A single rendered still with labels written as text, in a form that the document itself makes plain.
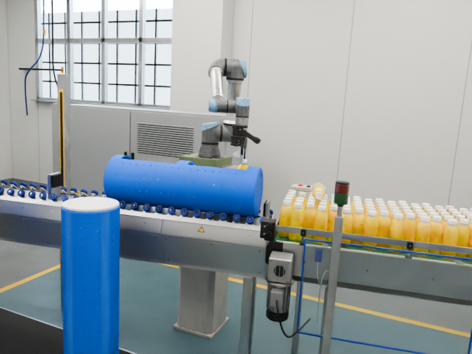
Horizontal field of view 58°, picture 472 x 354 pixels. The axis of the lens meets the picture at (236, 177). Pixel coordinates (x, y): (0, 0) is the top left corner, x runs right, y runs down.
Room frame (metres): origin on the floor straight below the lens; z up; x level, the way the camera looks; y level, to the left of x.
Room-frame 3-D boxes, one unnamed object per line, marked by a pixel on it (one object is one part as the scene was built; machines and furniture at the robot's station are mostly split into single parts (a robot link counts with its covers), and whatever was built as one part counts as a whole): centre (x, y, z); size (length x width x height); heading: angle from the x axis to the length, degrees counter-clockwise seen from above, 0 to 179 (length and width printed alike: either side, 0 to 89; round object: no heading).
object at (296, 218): (2.13, -0.32, 0.99); 0.07 x 0.07 x 0.18
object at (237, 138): (2.41, -0.01, 1.39); 0.09 x 0.08 x 0.12; 77
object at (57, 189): (2.61, 1.12, 1.00); 0.10 x 0.04 x 0.15; 167
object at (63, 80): (2.96, 1.20, 0.85); 0.06 x 0.06 x 1.70; 77
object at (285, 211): (2.18, -0.27, 0.99); 0.07 x 0.07 x 0.18
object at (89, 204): (2.12, 0.73, 1.03); 0.28 x 0.28 x 0.01
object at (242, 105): (2.41, -0.02, 1.55); 0.09 x 0.08 x 0.11; 9
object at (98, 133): (4.59, 1.00, 0.72); 2.15 x 0.54 x 1.45; 67
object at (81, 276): (2.12, 0.73, 0.59); 0.28 x 0.28 x 0.88
